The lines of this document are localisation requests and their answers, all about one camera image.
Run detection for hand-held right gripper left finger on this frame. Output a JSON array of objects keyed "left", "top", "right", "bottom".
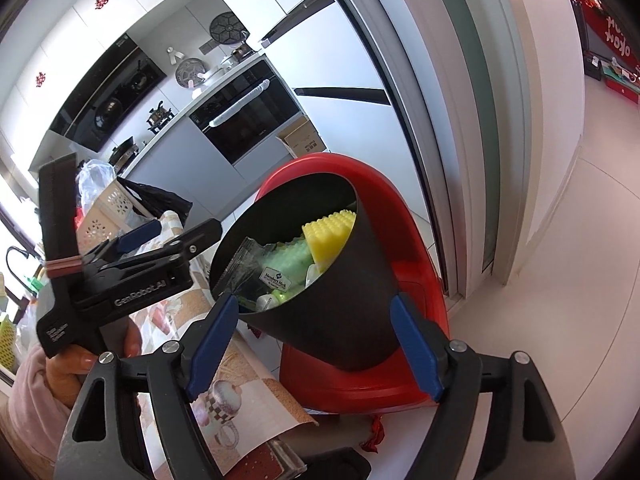
[{"left": 52, "top": 292, "right": 240, "bottom": 480}]

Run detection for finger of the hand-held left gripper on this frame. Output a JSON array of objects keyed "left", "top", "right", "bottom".
[
  {"left": 145, "top": 218, "right": 223, "bottom": 267},
  {"left": 95, "top": 219, "right": 162, "bottom": 261}
]

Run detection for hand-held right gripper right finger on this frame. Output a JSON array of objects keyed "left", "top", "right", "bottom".
[{"left": 389, "top": 294, "right": 576, "bottom": 480}]

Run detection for clear plastic packet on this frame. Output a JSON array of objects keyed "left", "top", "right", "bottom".
[{"left": 215, "top": 237, "right": 296, "bottom": 301}]

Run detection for pale green bottle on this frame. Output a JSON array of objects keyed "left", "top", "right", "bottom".
[{"left": 255, "top": 287, "right": 291, "bottom": 312}]

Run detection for black trash bin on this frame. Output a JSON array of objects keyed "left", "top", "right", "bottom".
[{"left": 209, "top": 172, "right": 401, "bottom": 373}]

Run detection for green sponge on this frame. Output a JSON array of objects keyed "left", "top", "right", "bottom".
[{"left": 260, "top": 242, "right": 316, "bottom": 293}]

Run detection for yellow sponge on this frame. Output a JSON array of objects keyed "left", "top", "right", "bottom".
[{"left": 301, "top": 208, "right": 357, "bottom": 270}]

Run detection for person's left forearm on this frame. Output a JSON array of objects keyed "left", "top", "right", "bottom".
[{"left": 7, "top": 347, "right": 76, "bottom": 480}]

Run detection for person's left hand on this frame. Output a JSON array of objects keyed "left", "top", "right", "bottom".
[{"left": 45, "top": 320, "right": 144, "bottom": 402}]

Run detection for black plastic bag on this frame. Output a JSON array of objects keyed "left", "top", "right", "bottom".
[{"left": 117, "top": 177, "right": 193, "bottom": 228}]

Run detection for beige perforated chair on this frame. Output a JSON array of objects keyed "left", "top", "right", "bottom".
[{"left": 75, "top": 177, "right": 161, "bottom": 256}]

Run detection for checkered printed tablecloth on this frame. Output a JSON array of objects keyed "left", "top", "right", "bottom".
[{"left": 75, "top": 210, "right": 321, "bottom": 480}]

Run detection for clear plastic bag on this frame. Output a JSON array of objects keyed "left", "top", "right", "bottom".
[{"left": 76, "top": 160, "right": 118, "bottom": 203}]

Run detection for grey kitchen counter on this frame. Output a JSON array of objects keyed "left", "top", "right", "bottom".
[{"left": 30, "top": 55, "right": 326, "bottom": 221}]

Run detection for yellow-green plastic basket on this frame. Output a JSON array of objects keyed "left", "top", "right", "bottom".
[{"left": 0, "top": 317, "right": 18, "bottom": 366}]

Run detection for black kitchen faucet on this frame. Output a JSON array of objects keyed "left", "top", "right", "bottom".
[{"left": 6, "top": 246, "right": 43, "bottom": 281}]

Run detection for red plastic stool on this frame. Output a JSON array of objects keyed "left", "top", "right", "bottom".
[{"left": 247, "top": 154, "right": 451, "bottom": 417}]

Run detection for black cooking pot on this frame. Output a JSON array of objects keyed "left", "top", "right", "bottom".
[{"left": 146, "top": 101, "right": 176, "bottom": 128}]

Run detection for black built-in oven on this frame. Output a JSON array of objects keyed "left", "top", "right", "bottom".
[{"left": 189, "top": 55, "right": 303, "bottom": 166}]

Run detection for black range hood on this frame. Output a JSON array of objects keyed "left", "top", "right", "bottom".
[{"left": 50, "top": 32, "right": 168, "bottom": 153}]

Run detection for cardboard box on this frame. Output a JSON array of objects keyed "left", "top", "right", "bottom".
[{"left": 276, "top": 116, "right": 327, "bottom": 157}]

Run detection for grey round tray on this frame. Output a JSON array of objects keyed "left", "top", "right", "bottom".
[{"left": 175, "top": 57, "right": 206, "bottom": 88}]

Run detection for dark round baking pan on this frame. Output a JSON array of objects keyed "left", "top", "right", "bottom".
[{"left": 209, "top": 11, "right": 237, "bottom": 43}]

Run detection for white refrigerator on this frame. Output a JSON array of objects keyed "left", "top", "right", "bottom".
[{"left": 240, "top": 0, "right": 443, "bottom": 271}]

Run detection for white wall cabinets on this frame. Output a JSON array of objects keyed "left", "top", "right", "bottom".
[{"left": 0, "top": 0, "right": 266, "bottom": 161}]

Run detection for sliding door frame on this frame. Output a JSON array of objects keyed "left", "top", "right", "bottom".
[{"left": 312, "top": 0, "right": 531, "bottom": 301}]

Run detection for red wall banner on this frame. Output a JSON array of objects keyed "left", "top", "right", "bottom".
[{"left": 559, "top": 0, "right": 640, "bottom": 96}]

